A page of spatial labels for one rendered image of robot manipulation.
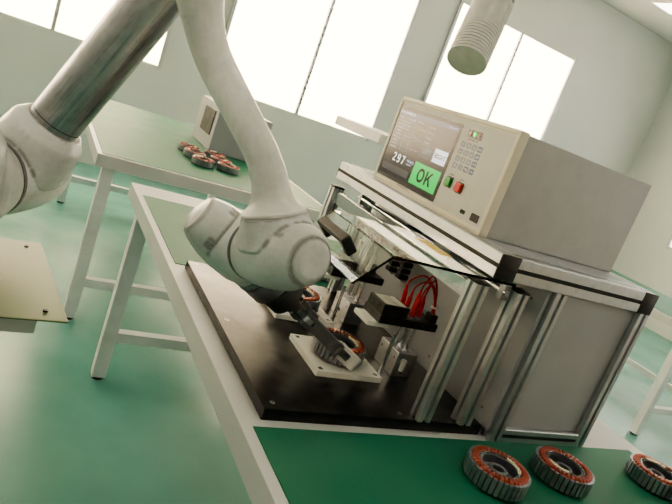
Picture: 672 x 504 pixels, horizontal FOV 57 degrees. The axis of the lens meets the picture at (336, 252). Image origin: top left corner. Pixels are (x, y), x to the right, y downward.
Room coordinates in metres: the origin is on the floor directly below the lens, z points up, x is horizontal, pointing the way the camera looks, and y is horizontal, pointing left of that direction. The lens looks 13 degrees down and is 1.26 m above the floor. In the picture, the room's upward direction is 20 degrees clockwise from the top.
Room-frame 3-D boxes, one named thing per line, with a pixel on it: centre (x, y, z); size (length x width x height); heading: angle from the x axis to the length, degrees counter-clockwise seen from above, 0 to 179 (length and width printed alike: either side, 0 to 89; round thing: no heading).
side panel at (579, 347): (1.20, -0.52, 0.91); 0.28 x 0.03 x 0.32; 120
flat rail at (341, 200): (1.33, -0.10, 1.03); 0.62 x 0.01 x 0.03; 30
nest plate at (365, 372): (1.17, -0.07, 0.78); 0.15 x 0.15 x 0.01; 30
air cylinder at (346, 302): (1.45, -0.08, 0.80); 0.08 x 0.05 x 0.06; 30
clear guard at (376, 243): (1.10, -0.12, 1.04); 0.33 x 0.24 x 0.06; 120
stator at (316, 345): (1.17, -0.07, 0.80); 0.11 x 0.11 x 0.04
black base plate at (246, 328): (1.28, -0.03, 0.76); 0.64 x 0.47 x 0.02; 30
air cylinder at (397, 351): (1.24, -0.20, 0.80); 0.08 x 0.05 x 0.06; 30
